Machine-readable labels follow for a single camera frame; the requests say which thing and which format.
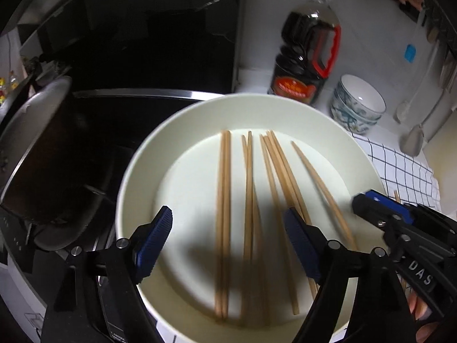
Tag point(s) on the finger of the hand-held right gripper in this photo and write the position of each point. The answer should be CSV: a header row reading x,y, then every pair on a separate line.
x,y
387,202
371,210

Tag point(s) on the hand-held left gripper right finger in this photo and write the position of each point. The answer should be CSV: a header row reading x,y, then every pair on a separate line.
x,y
303,246

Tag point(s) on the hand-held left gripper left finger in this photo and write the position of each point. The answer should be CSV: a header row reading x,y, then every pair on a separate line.
x,y
153,243

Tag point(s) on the white round basin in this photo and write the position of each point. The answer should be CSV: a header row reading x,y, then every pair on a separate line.
x,y
192,185

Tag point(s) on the pile of wooden chopsticks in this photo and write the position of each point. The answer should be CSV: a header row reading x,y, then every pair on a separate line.
x,y
248,185

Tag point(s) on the person's right hand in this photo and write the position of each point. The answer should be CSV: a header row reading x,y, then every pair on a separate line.
x,y
419,307

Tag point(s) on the white black checked cloth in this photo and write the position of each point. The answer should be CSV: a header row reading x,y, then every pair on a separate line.
x,y
403,164

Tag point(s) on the metal spatula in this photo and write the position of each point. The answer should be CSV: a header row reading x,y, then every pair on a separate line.
x,y
412,143

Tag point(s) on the white cutting board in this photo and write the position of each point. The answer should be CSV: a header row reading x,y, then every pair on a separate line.
x,y
446,171

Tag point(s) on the floral ceramic bowl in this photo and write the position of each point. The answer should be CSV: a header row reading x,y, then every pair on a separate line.
x,y
344,127
348,116
360,94

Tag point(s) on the white ladle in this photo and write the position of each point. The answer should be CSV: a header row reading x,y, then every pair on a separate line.
x,y
401,112

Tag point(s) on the dark cooking pot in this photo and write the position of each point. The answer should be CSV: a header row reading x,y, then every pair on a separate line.
x,y
53,171

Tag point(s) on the black stove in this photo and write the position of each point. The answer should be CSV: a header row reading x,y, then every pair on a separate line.
x,y
117,121

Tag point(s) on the blue silicone brush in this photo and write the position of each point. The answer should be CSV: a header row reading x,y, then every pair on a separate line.
x,y
410,53

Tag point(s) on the dark soy sauce bottle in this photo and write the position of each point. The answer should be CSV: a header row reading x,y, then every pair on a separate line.
x,y
303,60

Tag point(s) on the steel pot lid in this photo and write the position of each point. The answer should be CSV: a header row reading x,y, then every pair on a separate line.
x,y
32,110

